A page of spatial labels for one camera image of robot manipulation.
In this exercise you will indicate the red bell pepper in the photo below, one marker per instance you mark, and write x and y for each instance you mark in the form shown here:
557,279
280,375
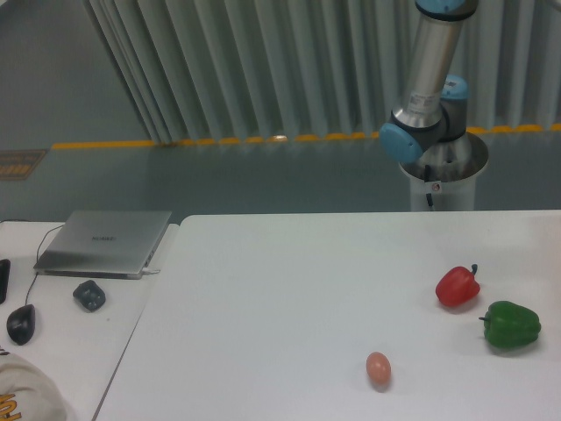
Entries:
458,286

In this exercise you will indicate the black computer mouse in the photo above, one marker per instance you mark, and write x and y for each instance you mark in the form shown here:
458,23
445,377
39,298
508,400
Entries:
21,324

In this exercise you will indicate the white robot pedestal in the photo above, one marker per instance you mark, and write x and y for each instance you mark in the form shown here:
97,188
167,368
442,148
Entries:
445,178

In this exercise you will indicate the white pleated curtain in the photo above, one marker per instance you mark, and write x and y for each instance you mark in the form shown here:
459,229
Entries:
220,70

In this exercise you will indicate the green bell pepper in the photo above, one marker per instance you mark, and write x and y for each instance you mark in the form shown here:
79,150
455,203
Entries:
509,325

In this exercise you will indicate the white plug in laptop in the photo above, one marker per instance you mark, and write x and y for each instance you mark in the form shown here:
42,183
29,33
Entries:
150,271

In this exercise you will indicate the brown egg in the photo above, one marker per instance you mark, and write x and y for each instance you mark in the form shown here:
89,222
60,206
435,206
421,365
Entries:
378,368

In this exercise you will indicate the black phone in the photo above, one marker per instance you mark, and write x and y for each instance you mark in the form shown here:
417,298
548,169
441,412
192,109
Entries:
5,268

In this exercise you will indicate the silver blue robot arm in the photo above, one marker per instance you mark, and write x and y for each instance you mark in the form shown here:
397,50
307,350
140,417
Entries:
418,119

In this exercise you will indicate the small black plastic object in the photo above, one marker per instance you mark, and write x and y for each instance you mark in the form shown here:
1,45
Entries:
90,296

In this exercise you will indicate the silver closed laptop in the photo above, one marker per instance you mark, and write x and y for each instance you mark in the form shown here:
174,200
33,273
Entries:
113,244

